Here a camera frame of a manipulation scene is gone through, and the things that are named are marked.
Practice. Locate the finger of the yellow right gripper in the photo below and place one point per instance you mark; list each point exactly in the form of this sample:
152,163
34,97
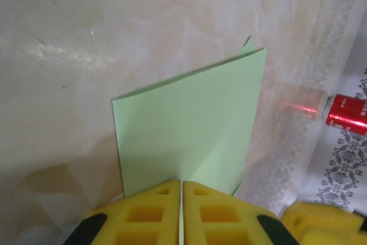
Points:
324,225

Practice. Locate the red soda can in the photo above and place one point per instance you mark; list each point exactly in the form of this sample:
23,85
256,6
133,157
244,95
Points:
348,114

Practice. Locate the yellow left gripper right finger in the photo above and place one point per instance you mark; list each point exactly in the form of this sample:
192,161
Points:
218,219

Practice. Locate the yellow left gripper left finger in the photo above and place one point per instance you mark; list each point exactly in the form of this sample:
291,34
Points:
143,219

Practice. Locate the light green paper sheet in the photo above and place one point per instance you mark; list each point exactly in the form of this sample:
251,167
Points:
189,127

